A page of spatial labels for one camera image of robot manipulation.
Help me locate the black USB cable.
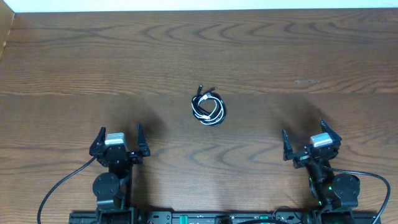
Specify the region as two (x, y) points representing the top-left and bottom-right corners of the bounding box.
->
(191, 84), (227, 127)

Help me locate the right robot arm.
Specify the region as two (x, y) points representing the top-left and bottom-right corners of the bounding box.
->
(282, 119), (360, 223)

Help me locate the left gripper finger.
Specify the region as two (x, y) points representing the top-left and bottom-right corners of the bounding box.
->
(91, 127), (106, 150)
(137, 123), (147, 151)

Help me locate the brown cardboard box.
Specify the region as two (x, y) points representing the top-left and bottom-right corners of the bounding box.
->
(0, 0), (15, 58)

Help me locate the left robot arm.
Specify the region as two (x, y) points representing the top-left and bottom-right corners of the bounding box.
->
(89, 124), (150, 223)

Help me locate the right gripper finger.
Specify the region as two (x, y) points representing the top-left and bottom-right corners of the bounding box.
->
(282, 129), (293, 153)
(320, 119), (341, 142)

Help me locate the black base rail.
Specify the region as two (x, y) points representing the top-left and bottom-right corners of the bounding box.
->
(68, 210), (382, 224)

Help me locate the white USB cable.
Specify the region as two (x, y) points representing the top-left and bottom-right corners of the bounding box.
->
(192, 91), (224, 124)

